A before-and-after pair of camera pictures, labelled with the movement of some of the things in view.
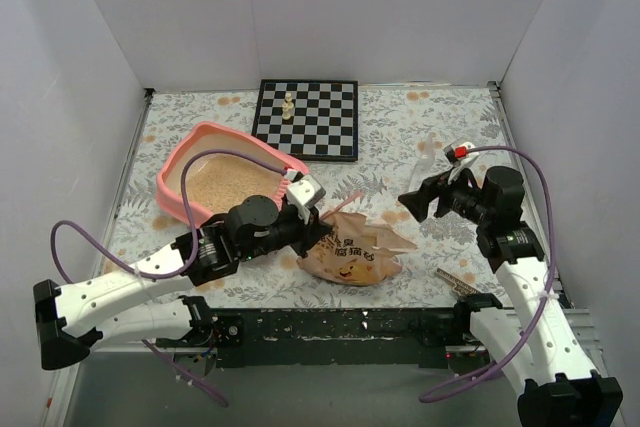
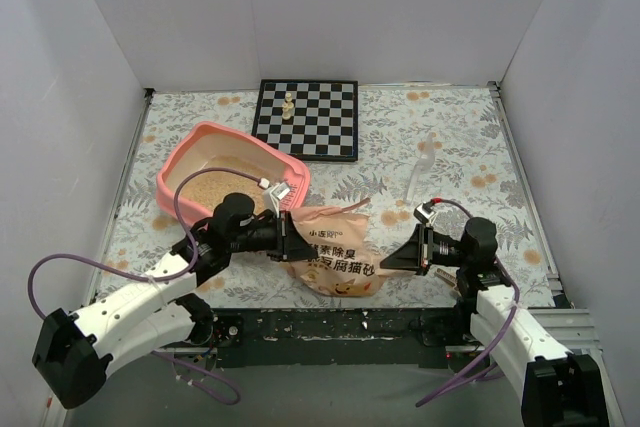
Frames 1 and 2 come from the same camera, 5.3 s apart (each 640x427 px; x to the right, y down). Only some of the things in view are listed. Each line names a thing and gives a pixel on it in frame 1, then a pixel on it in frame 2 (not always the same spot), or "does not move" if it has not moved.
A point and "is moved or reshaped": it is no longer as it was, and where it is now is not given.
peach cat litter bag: [355, 253] is moved or reshaped
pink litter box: [219, 183] does not move
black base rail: [332, 337] does not move
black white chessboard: [323, 123] does not move
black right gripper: [439, 197] → [426, 250]
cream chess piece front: [286, 115] does not move
